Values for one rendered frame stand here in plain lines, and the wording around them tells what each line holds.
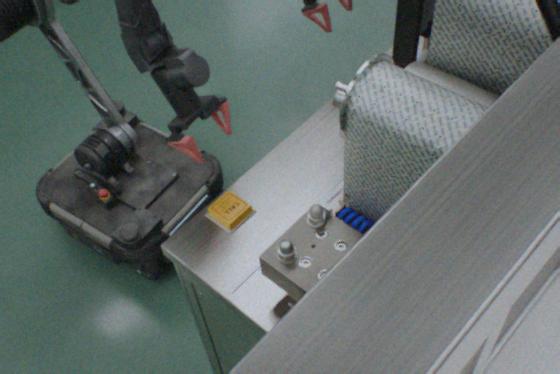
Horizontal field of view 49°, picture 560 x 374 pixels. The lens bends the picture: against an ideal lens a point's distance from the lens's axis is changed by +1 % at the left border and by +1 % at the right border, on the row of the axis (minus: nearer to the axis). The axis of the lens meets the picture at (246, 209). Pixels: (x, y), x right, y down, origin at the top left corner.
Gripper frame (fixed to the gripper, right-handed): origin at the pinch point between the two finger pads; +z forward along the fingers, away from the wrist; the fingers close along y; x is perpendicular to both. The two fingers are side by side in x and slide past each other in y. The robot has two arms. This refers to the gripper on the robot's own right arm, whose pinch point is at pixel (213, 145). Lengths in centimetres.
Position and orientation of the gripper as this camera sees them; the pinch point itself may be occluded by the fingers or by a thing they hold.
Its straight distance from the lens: 129.9
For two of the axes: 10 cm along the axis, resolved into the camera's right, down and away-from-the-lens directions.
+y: 5.9, -6.7, 4.5
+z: 4.9, 7.4, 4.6
